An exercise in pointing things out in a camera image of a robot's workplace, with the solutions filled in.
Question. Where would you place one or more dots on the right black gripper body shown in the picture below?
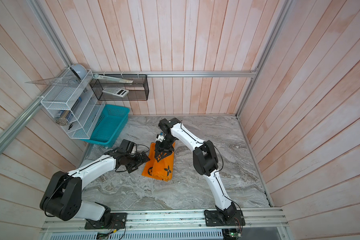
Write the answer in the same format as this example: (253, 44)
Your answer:
(165, 146)

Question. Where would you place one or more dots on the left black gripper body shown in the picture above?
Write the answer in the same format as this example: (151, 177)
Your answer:
(133, 161)

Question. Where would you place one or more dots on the orange patterned pillowcase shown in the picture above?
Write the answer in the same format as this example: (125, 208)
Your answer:
(162, 170)

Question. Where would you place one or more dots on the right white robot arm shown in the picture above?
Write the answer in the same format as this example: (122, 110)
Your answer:
(205, 159)

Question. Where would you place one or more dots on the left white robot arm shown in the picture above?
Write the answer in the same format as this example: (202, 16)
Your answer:
(63, 196)

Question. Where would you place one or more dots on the teal plastic basket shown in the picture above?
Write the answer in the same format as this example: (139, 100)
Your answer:
(109, 126)

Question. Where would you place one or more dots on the white calculator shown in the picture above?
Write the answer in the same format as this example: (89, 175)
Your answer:
(114, 91)

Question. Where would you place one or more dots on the long ruler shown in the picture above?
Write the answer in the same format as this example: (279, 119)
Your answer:
(114, 79)

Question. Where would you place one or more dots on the white round speaker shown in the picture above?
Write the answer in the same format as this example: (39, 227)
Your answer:
(79, 71)

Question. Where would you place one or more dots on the clear triangle ruler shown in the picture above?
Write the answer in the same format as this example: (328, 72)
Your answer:
(65, 81)

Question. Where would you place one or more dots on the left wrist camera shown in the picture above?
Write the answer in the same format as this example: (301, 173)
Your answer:
(126, 147)

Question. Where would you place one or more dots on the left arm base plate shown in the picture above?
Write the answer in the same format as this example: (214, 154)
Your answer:
(109, 221)

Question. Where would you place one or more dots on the black wire basket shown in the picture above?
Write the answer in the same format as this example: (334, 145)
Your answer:
(138, 90)

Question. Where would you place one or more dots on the aluminium wall rail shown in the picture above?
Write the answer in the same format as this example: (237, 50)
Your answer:
(183, 74)

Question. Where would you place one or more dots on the white wire mesh shelf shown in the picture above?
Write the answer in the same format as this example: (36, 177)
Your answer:
(81, 101)

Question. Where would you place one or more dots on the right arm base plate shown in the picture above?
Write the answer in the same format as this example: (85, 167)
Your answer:
(217, 219)

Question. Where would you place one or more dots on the circuit board with wires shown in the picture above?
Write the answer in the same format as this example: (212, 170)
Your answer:
(231, 234)

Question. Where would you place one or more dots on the aluminium front rail frame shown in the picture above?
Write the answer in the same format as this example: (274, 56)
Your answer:
(261, 224)

